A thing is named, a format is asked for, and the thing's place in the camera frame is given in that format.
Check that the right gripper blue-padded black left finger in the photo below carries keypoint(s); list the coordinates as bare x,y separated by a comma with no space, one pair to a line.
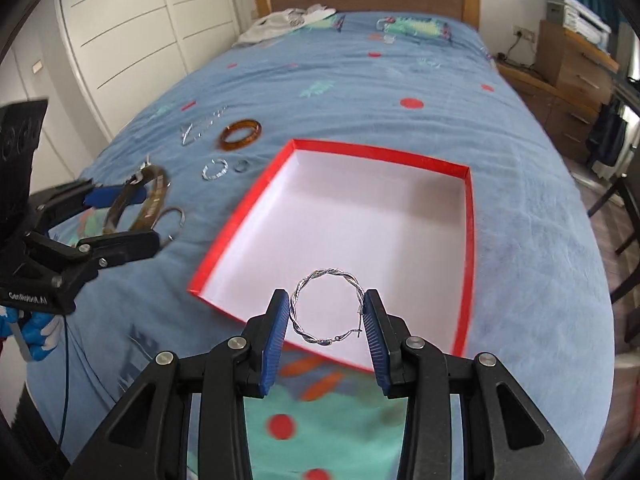
146,434

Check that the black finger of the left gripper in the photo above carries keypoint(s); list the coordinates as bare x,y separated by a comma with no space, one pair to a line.
119,248

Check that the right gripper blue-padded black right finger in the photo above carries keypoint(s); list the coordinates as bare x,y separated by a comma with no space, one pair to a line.
505,435

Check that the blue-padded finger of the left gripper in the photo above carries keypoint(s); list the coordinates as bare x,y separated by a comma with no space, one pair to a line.
103,196

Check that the thin silver bangle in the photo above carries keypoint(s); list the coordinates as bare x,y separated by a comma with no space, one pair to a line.
171,221

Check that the twisted silver hoop earring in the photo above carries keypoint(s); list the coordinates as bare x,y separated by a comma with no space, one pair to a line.
326,307

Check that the white blue gloved hand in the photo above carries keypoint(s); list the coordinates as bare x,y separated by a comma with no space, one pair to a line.
40,331

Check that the amber resin bangle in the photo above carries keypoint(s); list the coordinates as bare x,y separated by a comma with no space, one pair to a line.
239,135

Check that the white wardrobe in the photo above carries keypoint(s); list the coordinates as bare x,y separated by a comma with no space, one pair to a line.
127,53

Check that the red white shallow box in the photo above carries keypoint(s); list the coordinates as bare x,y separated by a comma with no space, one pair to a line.
402,223

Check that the white garment on bed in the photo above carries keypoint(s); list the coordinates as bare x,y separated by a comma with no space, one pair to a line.
280,23

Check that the blue patterned bedspread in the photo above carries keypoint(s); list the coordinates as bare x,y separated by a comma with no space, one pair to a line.
541,296

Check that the wooden drawer chest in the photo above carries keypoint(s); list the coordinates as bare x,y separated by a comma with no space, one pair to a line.
565,89

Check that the white printer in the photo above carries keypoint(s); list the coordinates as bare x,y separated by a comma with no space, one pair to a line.
576,17

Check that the wall power socket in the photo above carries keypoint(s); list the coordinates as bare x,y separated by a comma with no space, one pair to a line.
525,34

